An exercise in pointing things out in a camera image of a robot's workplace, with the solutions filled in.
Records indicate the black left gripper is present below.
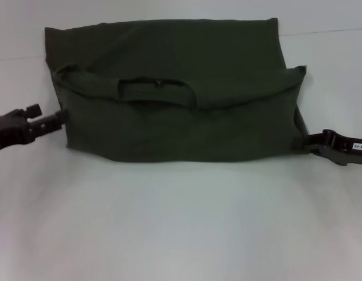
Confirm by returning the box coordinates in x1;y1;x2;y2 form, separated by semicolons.
0;102;69;153

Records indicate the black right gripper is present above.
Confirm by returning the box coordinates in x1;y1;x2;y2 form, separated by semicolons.
291;128;362;168

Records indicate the dark green printed T-shirt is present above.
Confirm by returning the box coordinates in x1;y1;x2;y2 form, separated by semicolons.
44;17;313;163

